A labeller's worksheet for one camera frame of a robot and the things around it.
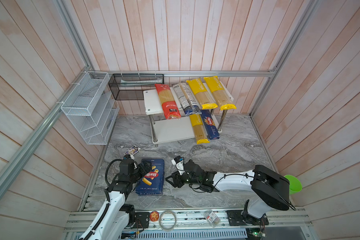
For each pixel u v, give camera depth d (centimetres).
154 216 75
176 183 70
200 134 98
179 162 73
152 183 80
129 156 77
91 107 73
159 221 73
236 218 73
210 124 101
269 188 45
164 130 104
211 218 72
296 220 74
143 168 75
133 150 98
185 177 66
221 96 78
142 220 73
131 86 104
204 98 78
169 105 73
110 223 47
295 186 74
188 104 75
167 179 77
